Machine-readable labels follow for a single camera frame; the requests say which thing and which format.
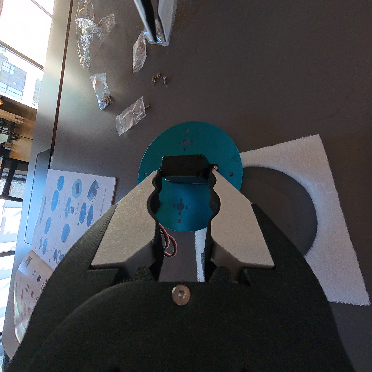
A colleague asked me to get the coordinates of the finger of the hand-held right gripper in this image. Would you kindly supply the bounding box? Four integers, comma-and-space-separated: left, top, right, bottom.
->
133, 0, 160, 44
157, 0, 178, 47

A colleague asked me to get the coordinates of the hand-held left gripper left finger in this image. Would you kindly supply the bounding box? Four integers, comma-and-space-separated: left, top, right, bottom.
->
91, 171, 163, 276

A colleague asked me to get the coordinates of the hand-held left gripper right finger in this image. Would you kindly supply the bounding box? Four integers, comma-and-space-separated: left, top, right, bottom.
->
203, 169, 276, 272

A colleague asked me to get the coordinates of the black servo motor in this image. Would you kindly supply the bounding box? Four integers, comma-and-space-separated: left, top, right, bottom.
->
160, 154, 218, 185

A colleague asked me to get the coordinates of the blue round metal plate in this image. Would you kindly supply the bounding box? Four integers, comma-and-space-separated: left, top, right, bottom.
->
138, 121, 242, 232

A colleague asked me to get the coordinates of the dark grey desk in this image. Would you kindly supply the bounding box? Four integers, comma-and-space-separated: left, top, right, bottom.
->
3, 0, 372, 372

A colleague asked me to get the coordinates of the clear bag with small screws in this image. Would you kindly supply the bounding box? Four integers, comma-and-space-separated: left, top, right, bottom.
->
132, 30, 147, 74
90, 73, 112, 111

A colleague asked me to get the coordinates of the crumpled empty clear bag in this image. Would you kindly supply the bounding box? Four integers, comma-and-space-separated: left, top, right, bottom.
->
75, 0, 117, 70

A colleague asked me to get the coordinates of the open instruction manual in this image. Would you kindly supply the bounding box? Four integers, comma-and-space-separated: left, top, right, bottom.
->
13, 169, 117, 343

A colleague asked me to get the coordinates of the clear bag with long screws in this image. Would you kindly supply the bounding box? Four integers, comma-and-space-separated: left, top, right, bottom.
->
115, 96, 146, 136

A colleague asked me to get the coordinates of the dark grey flat pad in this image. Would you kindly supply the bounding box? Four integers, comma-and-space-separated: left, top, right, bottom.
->
25, 148, 54, 245

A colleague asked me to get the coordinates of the window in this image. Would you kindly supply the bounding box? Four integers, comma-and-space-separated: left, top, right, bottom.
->
0, 0, 56, 256

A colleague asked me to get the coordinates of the red white black servo cable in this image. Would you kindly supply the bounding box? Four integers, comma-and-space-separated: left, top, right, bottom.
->
158, 224, 178, 257

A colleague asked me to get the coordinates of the white foam frame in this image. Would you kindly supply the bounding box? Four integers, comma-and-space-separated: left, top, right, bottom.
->
195, 134, 372, 306

